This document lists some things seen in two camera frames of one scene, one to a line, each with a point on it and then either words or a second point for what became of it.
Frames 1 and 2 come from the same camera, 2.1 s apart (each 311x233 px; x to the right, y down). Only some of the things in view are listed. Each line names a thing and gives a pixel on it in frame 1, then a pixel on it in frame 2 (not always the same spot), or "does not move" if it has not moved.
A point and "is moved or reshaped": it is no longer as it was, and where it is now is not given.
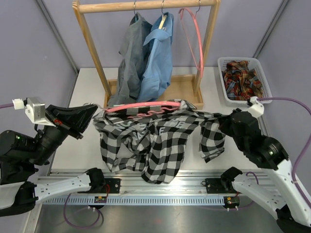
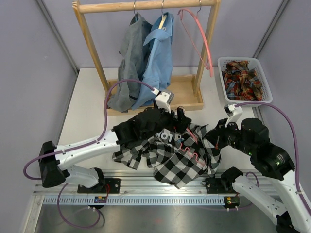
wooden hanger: [164, 17] does not move
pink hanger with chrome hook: [175, 104] → [195, 138]
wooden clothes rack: [188, 90] does not move
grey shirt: [133, 59] does not move
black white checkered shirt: [152, 141] is moved or reshaped
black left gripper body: [71, 126] → [177, 125]
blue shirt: [157, 73] does not move
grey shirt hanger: [136, 17] does not move
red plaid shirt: [241, 82] does not move
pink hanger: [195, 18] → [209, 56]
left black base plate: [114, 184] does not move
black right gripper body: [227, 126] → [226, 135]
